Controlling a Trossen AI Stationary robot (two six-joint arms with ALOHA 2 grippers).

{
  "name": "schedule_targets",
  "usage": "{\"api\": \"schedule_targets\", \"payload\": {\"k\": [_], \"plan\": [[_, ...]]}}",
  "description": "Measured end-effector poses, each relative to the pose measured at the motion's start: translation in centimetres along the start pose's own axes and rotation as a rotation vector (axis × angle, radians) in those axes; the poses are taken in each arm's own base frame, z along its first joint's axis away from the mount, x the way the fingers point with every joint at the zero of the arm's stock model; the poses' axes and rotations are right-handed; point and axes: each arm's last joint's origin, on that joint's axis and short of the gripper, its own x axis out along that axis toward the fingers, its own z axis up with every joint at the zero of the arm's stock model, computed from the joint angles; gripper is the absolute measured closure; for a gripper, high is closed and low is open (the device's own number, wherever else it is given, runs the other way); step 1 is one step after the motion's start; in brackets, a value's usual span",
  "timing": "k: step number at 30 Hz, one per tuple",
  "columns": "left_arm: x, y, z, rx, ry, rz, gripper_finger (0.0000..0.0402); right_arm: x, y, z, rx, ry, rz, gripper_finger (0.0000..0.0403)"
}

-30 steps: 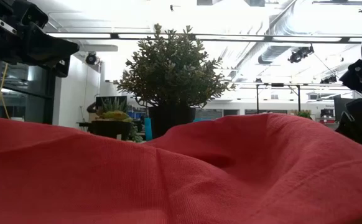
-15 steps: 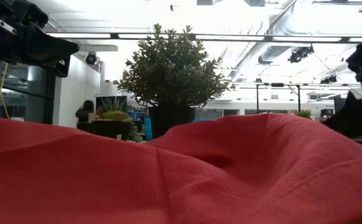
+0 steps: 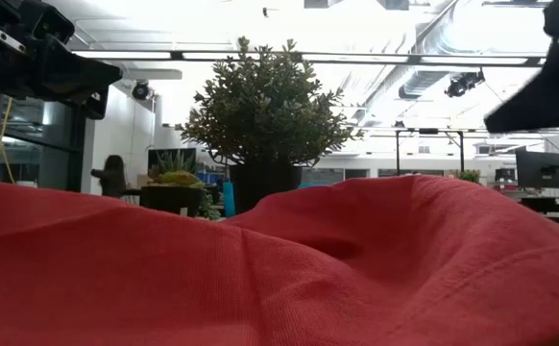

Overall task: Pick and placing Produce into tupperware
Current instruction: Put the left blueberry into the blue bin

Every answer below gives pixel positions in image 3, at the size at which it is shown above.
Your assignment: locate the small background plant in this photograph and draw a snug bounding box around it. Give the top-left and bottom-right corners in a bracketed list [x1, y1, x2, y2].
[455, 168, 481, 184]

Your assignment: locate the yellow cable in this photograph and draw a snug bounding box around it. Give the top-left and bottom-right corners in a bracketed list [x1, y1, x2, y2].
[0, 93, 15, 184]

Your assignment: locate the red cloth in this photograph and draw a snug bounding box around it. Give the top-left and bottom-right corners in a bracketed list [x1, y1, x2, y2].
[0, 174, 559, 346]

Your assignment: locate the round security camera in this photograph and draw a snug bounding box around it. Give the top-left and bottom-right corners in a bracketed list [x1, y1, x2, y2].
[131, 80, 153, 102]

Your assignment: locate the bushy potted plant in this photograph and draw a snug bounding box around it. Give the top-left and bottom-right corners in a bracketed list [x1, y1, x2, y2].
[176, 36, 365, 215]

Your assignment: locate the person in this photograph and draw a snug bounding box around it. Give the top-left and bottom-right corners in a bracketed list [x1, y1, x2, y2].
[90, 154, 128, 198]

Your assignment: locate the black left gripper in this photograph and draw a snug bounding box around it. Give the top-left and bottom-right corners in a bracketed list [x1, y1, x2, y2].
[0, 0, 123, 100]

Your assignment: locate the black computer monitor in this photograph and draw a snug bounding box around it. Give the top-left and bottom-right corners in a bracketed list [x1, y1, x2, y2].
[515, 149, 559, 190]
[147, 147, 198, 169]

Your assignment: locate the long ceiling light fixture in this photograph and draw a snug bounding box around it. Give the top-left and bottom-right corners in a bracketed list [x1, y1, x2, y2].
[70, 49, 547, 67]

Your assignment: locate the black metal frame stand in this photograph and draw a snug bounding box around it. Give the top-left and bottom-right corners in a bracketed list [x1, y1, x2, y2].
[394, 127, 467, 177]

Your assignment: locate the black ceiling spotlight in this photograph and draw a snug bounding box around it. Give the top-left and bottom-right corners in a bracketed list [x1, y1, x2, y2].
[444, 69, 486, 99]

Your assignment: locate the dark office desk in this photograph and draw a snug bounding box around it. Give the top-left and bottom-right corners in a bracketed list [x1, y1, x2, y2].
[519, 194, 559, 217]

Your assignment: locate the potted succulent plant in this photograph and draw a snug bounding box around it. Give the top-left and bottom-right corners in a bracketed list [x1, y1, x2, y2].
[138, 148, 223, 221]

